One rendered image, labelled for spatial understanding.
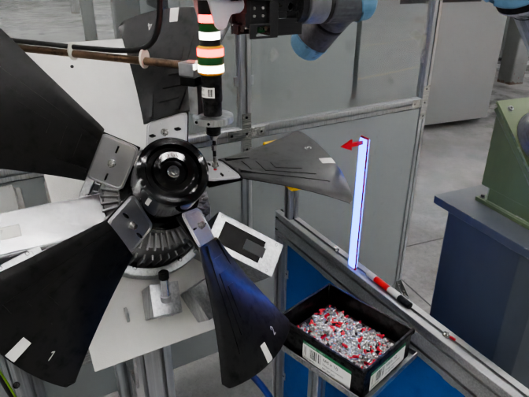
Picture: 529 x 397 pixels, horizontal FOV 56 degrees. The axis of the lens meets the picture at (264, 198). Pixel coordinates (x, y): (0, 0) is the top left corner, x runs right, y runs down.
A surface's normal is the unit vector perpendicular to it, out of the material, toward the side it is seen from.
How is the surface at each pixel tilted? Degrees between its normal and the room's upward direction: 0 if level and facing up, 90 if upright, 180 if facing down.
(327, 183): 24
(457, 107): 90
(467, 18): 90
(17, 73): 74
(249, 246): 50
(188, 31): 45
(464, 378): 90
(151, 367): 90
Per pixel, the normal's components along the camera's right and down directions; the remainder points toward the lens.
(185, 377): 0.00, -0.90
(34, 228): 0.38, -0.29
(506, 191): -0.93, 0.16
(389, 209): 0.50, 0.38
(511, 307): -0.36, 0.40
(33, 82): 0.12, 0.19
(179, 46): -0.23, -0.31
